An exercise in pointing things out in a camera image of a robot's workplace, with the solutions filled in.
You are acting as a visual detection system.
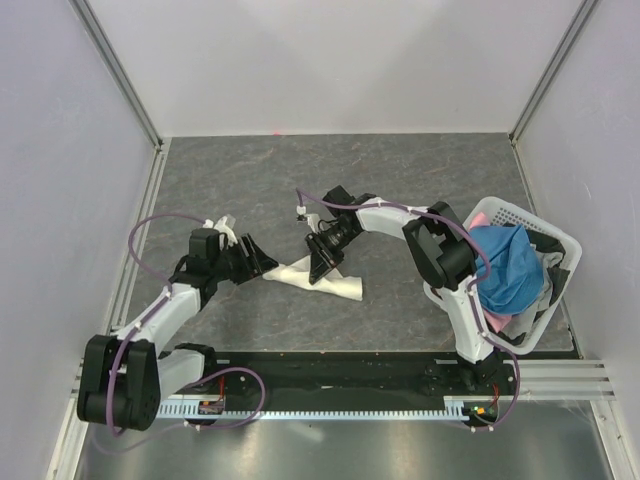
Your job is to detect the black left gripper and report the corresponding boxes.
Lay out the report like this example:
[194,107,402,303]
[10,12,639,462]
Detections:
[210,233,278,286]

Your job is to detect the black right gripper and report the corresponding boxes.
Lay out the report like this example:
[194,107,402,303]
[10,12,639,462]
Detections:
[304,224,358,285]

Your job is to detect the white cloth napkin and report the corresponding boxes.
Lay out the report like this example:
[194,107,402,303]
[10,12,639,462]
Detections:
[262,255,363,301]

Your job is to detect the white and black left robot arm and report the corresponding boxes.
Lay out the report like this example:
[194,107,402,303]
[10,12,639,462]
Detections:
[76,227,278,432]

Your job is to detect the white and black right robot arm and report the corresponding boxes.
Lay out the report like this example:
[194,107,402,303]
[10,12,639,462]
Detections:
[305,185,498,394]

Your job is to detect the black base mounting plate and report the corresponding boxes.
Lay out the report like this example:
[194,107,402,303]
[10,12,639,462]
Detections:
[189,352,516,410]

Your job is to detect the white plastic laundry basket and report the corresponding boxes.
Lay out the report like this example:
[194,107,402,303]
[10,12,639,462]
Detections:
[424,197,582,363]

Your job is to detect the pink cloth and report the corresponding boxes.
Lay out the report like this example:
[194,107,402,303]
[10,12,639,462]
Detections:
[469,212,512,333]

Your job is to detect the blue cloth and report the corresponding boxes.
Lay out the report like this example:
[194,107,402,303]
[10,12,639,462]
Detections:
[470,225,544,315]

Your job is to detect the black cloth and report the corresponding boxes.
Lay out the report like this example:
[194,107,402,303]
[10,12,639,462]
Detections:
[500,229,570,346]

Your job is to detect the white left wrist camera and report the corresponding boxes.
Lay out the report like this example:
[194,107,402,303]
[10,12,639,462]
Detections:
[202,214,238,247]

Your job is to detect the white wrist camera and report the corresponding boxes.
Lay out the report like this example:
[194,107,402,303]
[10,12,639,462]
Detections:
[296,205,320,232]
[202,214,238,247]

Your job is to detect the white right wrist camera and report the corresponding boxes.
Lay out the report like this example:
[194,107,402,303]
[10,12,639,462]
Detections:
[296,205,320,232]

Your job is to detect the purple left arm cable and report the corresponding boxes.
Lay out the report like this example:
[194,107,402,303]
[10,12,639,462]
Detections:
[92,213,266,455]

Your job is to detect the grey slotted cable duct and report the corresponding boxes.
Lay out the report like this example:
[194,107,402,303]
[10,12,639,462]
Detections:
[157,397,497,421]

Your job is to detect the aluminium front frame rails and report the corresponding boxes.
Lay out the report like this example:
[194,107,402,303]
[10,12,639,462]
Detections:
[47,357,640,480]

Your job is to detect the left aluminium frame post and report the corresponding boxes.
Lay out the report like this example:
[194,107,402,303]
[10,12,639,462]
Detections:
[69,0,164,150]

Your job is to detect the aluminium frame post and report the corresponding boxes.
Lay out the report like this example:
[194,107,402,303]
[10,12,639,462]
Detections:
[508,0,600,146]
[69,0,164,150]

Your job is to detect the right aluminium frame post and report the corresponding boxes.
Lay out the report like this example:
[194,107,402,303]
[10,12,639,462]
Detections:
[508,0,600,146]

